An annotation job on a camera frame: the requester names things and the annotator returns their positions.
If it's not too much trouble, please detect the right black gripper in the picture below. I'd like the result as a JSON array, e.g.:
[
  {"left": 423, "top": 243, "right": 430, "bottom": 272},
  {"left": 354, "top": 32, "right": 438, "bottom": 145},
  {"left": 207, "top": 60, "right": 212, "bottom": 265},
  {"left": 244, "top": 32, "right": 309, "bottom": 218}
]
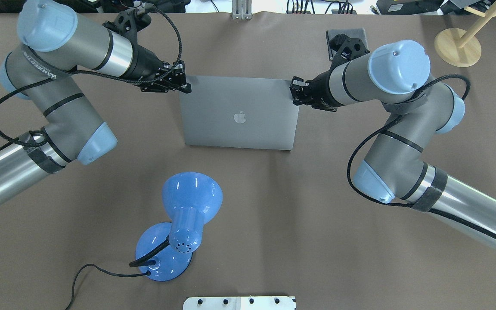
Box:
[{"left": 289, "top": 71, "right": 339, "bottom": 112}]

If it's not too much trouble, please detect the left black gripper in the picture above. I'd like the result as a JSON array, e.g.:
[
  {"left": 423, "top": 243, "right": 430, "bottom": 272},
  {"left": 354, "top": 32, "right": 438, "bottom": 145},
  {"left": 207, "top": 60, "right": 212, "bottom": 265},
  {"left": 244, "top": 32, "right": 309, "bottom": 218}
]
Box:
[{"left": 128, "top": 46, "right": 192, "bottom": 94}]

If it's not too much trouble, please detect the grey aluminium laptop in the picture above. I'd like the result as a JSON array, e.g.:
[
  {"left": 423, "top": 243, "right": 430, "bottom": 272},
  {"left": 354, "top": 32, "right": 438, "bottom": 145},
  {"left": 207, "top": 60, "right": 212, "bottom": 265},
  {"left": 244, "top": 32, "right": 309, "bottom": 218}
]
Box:
[{"left": 179, "top": 76, "right": 299, "bottom": 151}]

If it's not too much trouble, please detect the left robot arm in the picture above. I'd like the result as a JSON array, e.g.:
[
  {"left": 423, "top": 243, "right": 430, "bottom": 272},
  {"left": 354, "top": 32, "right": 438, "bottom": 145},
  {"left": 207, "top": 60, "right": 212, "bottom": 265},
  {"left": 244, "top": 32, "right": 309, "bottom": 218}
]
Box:
[{"left": 0, "top": 0, "right": 191, "bottom": 205}]

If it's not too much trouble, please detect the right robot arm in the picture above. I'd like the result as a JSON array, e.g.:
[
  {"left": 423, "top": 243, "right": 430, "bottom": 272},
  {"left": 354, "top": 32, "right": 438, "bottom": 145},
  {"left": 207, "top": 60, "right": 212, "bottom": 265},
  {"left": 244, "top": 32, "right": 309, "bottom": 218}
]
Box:
[{"left": 290, "top": 34, "right": 496, "bottom": 249}]

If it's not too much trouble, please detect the folded grey cloth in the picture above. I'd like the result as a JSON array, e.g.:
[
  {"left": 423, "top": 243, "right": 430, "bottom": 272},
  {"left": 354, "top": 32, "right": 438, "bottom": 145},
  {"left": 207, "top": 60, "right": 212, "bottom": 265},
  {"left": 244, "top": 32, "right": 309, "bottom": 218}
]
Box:
[{"left": 325, "top": 28, "right": 369, "bottom": 61}]

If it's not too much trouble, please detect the blue desk lamp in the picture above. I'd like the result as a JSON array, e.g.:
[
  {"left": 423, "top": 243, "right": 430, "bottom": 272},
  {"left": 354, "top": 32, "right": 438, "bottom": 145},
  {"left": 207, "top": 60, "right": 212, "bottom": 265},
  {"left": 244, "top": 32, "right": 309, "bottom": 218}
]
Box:
[{"left": 129, "top": 171, "right": 223, "bottom": 281}]

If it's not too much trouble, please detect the wooden mug tree stand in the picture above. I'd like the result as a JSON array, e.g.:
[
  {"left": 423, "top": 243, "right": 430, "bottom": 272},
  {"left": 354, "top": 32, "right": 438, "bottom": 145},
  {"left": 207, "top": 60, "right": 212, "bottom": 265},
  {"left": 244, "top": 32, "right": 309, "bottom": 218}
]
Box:
[{"left": 434, "top": 2, "right": 496, "bottom": 68}]

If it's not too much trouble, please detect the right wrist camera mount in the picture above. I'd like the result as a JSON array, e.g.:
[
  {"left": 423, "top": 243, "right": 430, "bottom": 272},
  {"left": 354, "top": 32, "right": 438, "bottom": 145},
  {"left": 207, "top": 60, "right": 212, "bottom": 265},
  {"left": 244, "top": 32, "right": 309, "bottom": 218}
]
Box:
[{"left": 328, "top": 34, "right": 370, "bottom": 70}]

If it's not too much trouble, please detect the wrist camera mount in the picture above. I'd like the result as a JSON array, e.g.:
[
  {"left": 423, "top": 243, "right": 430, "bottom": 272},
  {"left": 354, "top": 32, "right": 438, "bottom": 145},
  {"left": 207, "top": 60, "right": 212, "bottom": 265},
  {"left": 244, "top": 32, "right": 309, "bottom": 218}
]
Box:
[
  {"left": 328, "top": 34, "right": 370, "bottom": 70},
  {"left": 102, "top": 9, "right": 152, "bottom": 45}
]

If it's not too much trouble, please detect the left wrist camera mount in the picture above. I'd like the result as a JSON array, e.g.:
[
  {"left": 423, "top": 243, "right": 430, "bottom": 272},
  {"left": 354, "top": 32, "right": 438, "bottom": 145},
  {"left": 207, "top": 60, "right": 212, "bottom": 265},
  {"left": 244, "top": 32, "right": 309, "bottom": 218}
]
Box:
[{"left": 102, "top": 9, "right": 152, "bottom": 45}]

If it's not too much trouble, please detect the aluminium frame post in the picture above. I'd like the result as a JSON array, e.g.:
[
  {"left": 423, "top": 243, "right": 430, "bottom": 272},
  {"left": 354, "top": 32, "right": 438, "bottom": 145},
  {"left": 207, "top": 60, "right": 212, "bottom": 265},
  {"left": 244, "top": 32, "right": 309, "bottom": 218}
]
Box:
[{"left": 231, "top": 0, "right": 252, "bottom": 20}]

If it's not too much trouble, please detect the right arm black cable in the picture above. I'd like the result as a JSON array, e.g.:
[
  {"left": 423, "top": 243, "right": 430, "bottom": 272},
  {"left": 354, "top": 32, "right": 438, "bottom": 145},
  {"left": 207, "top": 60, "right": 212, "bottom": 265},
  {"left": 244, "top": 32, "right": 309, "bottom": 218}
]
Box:
[{"left": 346, "top": 74, "right": 496, "bottom": 257}]

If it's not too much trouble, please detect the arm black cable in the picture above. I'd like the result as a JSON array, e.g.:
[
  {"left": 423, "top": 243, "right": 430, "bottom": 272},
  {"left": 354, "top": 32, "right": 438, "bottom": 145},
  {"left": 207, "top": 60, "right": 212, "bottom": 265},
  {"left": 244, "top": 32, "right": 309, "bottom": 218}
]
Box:
[
  {"left": 0, "top": 4, "right": 183, "bottom": 149},
  {"left": 346, "top": 74, "right": 496, "bottom": 257}
]

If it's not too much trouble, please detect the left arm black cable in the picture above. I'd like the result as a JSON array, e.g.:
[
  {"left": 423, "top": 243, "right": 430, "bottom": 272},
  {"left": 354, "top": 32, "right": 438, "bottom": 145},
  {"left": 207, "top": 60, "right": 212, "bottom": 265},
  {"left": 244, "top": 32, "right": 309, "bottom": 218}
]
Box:
[{"left": 0, "top": 4, "right": 183, "bottom": 149}]

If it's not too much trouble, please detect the black lamp power cable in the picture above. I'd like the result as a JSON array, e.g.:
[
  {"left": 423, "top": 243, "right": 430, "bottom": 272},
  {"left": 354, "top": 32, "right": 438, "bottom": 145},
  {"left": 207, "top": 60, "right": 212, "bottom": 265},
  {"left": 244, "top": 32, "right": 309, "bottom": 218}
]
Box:
[{"left": 65, "top": 263, "right": 151, "bottom": 310}]

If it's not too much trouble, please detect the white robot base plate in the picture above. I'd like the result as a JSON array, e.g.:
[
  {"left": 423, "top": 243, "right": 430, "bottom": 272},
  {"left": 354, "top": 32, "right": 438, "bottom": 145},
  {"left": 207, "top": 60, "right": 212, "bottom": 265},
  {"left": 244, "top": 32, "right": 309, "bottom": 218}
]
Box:
[{"left": 183, "top": 296, "right": 297, "bottom": 310}]

